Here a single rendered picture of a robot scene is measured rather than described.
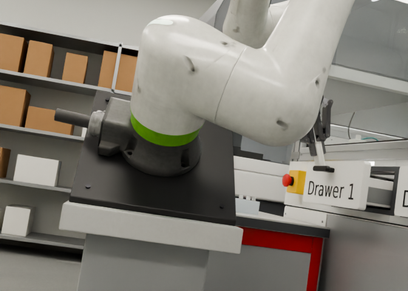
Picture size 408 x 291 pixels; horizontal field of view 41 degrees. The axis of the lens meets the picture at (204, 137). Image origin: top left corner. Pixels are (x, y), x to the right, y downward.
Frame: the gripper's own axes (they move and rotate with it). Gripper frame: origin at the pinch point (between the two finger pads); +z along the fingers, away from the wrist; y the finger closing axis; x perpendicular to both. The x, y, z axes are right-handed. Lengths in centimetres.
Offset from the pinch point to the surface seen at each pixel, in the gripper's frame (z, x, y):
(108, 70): -85, -371, 3
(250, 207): 12.3, -21.6, 13.2
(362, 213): 16.0, 4.9, -6.5
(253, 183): 12, -77, -9
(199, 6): -142, -409, -105
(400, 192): 10.0, 21.7, -6.8
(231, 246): 7, 45, 40
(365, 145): -0.2, 2.4, -12.2
